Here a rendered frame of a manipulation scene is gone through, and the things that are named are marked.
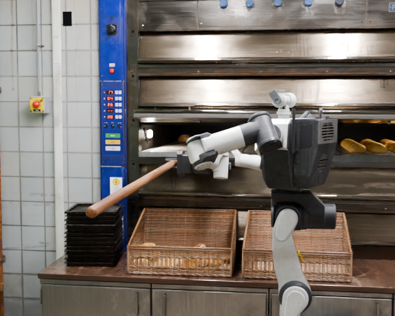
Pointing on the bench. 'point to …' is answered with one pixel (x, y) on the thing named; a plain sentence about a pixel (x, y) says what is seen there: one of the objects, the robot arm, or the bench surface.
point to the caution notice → (116, 184)
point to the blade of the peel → (166, 153)
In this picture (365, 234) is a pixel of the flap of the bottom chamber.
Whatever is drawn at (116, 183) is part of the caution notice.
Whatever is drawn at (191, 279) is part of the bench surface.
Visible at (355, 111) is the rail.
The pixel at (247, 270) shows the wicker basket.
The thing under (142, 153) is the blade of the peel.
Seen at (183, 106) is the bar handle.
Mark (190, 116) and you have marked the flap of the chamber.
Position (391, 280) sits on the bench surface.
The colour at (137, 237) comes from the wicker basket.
